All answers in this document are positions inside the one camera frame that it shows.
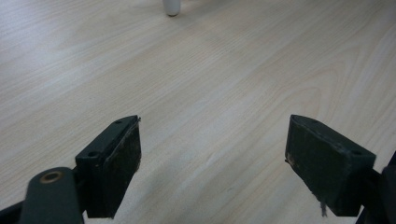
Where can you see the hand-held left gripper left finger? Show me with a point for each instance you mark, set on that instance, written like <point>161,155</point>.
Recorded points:
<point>109,169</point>

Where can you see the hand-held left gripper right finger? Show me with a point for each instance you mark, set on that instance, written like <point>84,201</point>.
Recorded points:
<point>327,165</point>

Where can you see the white cup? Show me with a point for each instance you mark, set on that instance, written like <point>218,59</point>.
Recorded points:
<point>171,6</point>

